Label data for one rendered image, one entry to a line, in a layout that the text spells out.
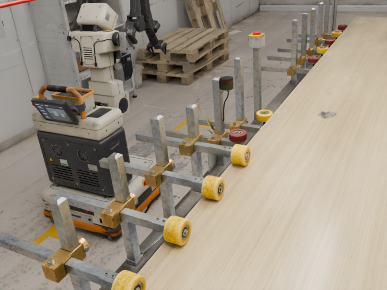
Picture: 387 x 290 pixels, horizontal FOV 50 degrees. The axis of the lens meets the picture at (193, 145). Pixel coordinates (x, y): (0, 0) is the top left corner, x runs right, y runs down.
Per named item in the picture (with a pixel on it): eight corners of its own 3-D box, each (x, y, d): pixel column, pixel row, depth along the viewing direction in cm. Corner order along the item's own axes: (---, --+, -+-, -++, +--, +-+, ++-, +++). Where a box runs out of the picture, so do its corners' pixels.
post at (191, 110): (194, 202, 191) (185, 105, 170) (198, 198, 194) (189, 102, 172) (201, 204, 190) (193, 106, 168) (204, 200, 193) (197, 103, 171)
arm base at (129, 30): (114, 34, 258) (131, 34, 253) (120, 23, 261) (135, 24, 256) (121, 43, 265) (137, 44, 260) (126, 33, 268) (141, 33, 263)
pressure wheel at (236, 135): (227, 156, 194) (226, 133, 189) (234, 148, 201) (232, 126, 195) (243, 159, 191) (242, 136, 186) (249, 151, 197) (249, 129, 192)
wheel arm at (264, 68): (255, 71, 308) (255, 65, 306) (257, 70, 311) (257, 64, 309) (315, 76, 288) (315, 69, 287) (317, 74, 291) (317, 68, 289)
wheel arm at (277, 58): (266, 61, 327) (266, 56, 325) (268, 60, 330) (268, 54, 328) (323, 64, 307) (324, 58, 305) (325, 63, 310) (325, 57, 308)
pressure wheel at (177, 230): (165, 216, 124) (178, 214, 131) (160, 242, 124) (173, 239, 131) (182, 220, 121) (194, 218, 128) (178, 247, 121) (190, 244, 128)
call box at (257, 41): (248, 49, 226) (248, 35, 222) (253, 46, 231) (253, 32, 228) (260, 50, 223) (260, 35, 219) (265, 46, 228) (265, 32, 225)
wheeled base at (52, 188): (117, 241, 264) (110, 209, 252) (43, 220, 291) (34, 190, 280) (170, 186, 316) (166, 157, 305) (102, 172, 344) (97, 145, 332)
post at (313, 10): (307, 68, 344) (310, 8, 322) (308, 67, 347) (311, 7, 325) (312, 69, 342) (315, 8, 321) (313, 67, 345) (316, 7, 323)
